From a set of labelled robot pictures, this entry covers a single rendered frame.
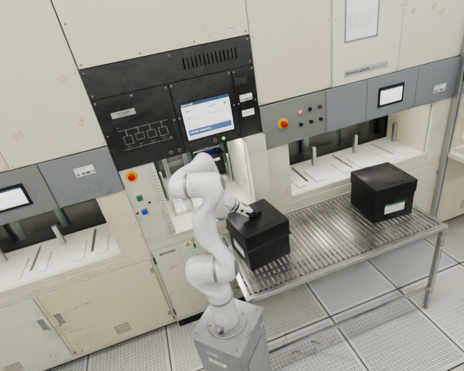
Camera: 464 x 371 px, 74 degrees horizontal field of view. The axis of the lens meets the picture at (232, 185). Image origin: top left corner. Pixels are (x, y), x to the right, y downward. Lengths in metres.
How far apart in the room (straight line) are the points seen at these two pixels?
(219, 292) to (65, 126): 1.12
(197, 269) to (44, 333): 1.50
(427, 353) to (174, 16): 2.47
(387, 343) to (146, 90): 2.19
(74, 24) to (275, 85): 1.06
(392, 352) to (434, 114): 1.69
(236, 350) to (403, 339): 1.35
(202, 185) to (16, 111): 1.02
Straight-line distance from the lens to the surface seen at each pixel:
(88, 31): 1.71
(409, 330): 2.63
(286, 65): 1.92
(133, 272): 2.25
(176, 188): 1.20
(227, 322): 1.57
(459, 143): 3.08
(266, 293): 1.74
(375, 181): 2.12
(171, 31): 1.71
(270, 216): 1.80
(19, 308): 2.47
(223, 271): 1.32
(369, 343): 2.51
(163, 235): 2.10
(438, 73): 2.63
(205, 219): 1.22
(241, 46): 1.80
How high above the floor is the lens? 2.08
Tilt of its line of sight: 30 degrees down
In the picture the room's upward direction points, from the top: 11 degrees counter-clockwise
